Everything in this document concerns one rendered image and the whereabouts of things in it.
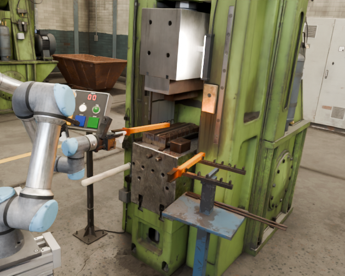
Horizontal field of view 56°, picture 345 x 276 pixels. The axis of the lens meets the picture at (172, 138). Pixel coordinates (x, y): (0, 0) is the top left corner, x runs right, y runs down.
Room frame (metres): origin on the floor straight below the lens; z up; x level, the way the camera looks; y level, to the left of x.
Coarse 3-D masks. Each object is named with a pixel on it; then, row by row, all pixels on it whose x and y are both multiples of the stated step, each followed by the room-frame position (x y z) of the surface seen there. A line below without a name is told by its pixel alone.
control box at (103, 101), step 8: (80, 96) 2.25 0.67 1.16; (96, 96) 2.23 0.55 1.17; (104, 96) 2.23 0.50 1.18; (80, 104) 2.22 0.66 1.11; (88, 104) 2.21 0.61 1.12; (96, 104) 2.20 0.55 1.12; (104, 104) 2.20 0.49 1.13; (80, 112) 2.19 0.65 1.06; (88, 112) 2.18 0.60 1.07; (104, 112) 2.17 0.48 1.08; (72, 128) 2.16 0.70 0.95; (80, 128) 2.13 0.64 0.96; (88, 128) 2.12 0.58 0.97
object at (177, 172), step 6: (198, 156) 1.71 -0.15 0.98; (204, 156) 1.77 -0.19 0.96; (186, 162) 1.61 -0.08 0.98; (192, 162) 1.62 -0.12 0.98; (174, 168) 1.49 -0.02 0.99; (180, 168) 1.52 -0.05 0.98; (168, 174) 1.42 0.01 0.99; (174, 174) 1.46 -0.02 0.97; (180, 174) 1.48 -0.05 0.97; (168, 180) 1.42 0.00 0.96
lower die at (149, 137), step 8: (160, 128) 2.21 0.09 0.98; (168, 128) 2.19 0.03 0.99; (192, 128) 2.23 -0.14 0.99; (144, 136) 2.07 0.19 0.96; (152, 136) 2.03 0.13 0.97; (160, 136) 1.99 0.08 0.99; (168, 136) 1.99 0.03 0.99; (176, 136) 2.06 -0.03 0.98; (152, 144) 2.02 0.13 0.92; (160, 144) 1.98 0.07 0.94
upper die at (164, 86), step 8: (152, 80) 2.04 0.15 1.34; (160, 80) 2.00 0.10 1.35; (168, 80) 1.97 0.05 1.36; (176, 80) 2.02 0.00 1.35; (184, 80) 2.09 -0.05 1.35; (192, 80) 2.17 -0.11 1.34; (200, 80) 2.25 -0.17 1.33; (152, 88) 2.04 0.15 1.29; (160, 88) 2.00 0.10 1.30; (168, 88) 1.96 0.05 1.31; (176, 88) 2.02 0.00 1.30; (184, 88) 2.09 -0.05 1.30; (192, 88) 2.17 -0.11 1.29; (200, 88) 2.26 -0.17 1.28
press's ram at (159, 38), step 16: (144, 16) 2.09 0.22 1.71; (160, 16) 2.02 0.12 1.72; (176, 16) 1.95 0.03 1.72; (192, 16) 2.03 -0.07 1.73; (208, 16) 2.17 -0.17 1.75; (144, 32) 2.09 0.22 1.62; (160, 32) 2.01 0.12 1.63; (176, 32) 1.95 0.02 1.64; (192, 32) 2.04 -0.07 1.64; (208, 32) 2.18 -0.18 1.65; (144, 48) 2.09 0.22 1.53; (160, 48) 2.01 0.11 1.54; (176, 48) 1.94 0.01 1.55; (192, 48) 2.05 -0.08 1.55; (144, 64) 2.08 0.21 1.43; (160, 64) 2.01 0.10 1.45; (176, 64) 1.94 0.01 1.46; (192, 64) 2.06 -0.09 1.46
